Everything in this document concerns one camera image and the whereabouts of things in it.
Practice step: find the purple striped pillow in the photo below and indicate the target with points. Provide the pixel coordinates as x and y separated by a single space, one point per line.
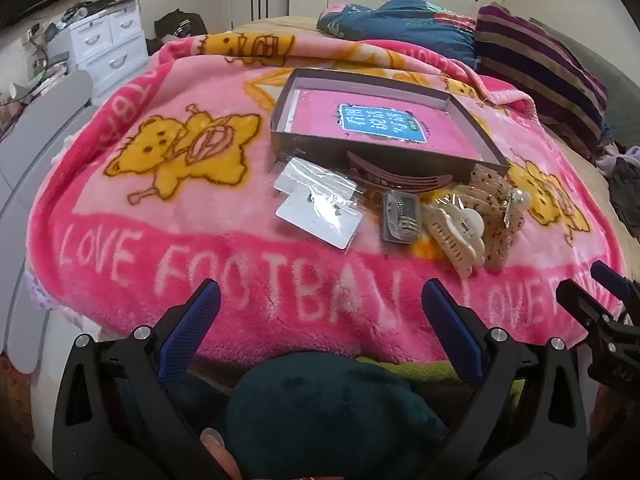
535 60

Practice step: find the grey rectangular hair clip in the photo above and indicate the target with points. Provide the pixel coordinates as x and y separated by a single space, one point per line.
400 217

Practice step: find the pile of clothes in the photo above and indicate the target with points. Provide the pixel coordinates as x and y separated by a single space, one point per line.
625 180

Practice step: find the blue floral quilt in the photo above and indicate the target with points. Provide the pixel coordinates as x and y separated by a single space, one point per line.
400 25

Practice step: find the white drawer cabinet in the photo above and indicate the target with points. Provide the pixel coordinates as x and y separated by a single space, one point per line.
105 45

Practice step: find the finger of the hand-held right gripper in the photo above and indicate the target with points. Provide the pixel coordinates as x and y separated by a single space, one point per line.
590 310
607 276

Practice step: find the cluttered desk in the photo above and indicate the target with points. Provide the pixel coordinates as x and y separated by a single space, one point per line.
45 45

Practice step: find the shallow cardboard box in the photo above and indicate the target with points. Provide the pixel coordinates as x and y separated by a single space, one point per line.
285 120

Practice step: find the green cloth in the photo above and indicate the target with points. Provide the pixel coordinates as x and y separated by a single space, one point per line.
425 370

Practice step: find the grey padded headboard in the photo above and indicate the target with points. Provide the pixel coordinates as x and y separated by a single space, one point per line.
600 65

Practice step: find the white claw hair clip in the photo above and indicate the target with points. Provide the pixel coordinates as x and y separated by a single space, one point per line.
452 232

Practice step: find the pink book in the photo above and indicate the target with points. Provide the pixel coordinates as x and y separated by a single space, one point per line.
320 115

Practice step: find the black bag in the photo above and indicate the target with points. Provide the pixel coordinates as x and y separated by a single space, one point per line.
177 22

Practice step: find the pearl hair pin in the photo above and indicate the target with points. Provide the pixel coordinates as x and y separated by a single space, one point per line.
522 201

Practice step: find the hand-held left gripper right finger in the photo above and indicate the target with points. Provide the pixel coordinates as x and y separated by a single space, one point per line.
452 330

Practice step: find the person's left hand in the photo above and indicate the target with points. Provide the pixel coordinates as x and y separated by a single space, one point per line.
216 447

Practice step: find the pink bear printed blanket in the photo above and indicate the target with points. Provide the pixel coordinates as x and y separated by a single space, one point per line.
175 260

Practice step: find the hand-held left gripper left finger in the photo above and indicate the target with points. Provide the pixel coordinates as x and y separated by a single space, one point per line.
197 320

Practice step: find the cream dotted claw hair clip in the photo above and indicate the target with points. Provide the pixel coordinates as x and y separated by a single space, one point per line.
487 210

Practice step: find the grey scalloped bed frame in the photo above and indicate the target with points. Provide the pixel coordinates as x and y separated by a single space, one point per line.
35 140

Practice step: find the brown dotted sheer hair clip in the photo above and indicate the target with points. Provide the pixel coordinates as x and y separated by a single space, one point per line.
492 180

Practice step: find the beige bed sheet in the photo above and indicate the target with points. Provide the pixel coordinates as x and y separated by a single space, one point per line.
280 25

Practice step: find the dark teal fleece clothing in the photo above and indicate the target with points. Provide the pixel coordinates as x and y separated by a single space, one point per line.
320 410

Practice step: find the maroon hair clip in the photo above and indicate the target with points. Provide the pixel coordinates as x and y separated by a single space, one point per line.
400 180

